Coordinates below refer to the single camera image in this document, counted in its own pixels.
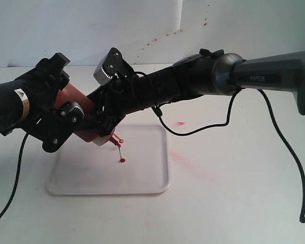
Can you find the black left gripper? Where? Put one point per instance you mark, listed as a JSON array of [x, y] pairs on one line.
[[52, 129]]

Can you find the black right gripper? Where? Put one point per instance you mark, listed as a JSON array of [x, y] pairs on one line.
[[118, 97]]

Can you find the red ketchup squeeze bottle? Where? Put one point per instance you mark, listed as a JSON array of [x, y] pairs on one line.
[[71, 99]]

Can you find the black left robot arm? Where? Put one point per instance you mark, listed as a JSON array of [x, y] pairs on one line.
[[27, 103]]

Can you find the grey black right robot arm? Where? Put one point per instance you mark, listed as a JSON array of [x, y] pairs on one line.
[[219, 73]]

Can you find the white rectangular tray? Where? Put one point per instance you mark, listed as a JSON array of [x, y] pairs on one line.
[[87, 169]]

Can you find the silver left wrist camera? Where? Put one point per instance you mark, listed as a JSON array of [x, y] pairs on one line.
[[71, 111]]

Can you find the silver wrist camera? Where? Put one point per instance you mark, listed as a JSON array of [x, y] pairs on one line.
[[108, 66], [71, 111]]

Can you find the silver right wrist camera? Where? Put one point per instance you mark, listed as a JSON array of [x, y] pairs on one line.
[[108, 66]]

